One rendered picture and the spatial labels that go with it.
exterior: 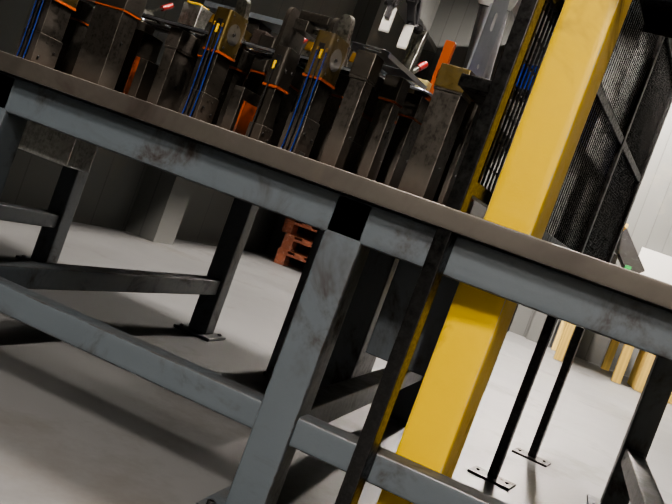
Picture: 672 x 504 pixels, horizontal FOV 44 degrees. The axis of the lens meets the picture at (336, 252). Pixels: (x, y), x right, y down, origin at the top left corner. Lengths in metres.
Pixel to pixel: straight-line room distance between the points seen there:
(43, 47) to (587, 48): 1.73
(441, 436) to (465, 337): 0.19
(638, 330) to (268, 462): 0.72
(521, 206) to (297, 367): 0.52
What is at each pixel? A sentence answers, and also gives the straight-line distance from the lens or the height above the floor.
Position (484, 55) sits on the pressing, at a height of 1.15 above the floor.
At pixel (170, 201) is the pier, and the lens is 6.08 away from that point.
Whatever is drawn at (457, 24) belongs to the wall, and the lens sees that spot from 11.77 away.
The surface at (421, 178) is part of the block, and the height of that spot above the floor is 0.77.
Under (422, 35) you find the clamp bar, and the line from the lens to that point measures 2.54.
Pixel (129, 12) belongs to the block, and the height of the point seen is 0.97.
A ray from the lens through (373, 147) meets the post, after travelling 2.07.
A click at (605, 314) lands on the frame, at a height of 0.62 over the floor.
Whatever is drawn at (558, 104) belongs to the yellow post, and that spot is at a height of 0.95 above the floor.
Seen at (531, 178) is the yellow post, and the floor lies 0.81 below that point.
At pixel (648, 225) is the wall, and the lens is 11.12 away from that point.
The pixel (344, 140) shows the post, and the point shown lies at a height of 0.78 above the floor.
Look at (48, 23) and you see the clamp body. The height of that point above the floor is 0.87.
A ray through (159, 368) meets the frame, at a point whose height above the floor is 0.20.
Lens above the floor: 0.61
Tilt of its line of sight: 2 degrees down
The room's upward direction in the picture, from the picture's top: 20 degrees clockwise
